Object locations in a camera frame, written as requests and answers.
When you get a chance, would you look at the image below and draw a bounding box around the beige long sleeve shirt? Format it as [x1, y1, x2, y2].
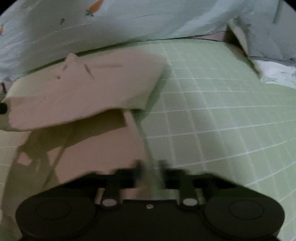
[1, 48, 166, 237]

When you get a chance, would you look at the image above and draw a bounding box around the carrot print light sheet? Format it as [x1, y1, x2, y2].
[0, 0, 255, 82]

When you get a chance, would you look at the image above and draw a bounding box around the green grid cutting mat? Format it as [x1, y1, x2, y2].
[0, 38, 296, 241]

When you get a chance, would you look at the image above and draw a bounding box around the white crumpled cloth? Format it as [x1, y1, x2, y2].
[252, 60, 295, 89]

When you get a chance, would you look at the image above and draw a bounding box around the grey hanging fabric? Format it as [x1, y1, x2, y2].
[228, 1, 295, 66]

